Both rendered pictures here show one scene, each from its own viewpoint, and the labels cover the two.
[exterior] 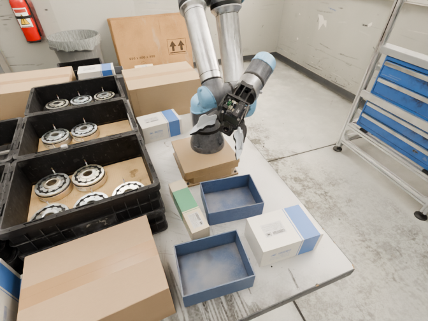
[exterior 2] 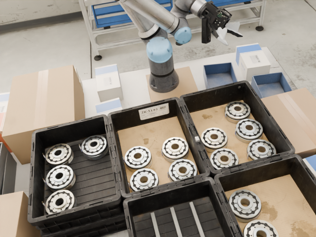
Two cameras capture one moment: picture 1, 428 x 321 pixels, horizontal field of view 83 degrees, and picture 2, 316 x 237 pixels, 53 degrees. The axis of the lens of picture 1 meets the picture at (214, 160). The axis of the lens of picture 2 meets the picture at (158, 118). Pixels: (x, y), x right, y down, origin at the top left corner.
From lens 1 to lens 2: 139 cm
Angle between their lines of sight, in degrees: 51
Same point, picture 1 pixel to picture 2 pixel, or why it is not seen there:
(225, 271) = (272, 91)
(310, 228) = (255, 46)
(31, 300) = not seen: outside the picture
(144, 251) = (285, 97)
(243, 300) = not seen: hidden behind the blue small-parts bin
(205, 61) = (169, 13)
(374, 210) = not seen: hidden behind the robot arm
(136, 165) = (198, 115)
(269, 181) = (199, 64)
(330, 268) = (267, 54)
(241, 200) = (217, 79)
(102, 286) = (309, 112)
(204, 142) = (175, 76)
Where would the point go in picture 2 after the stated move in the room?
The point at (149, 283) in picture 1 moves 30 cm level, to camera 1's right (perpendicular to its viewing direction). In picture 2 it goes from (304, 94) to (297, 51)
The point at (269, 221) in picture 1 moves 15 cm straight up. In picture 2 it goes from (249, 59) to (253, 34)
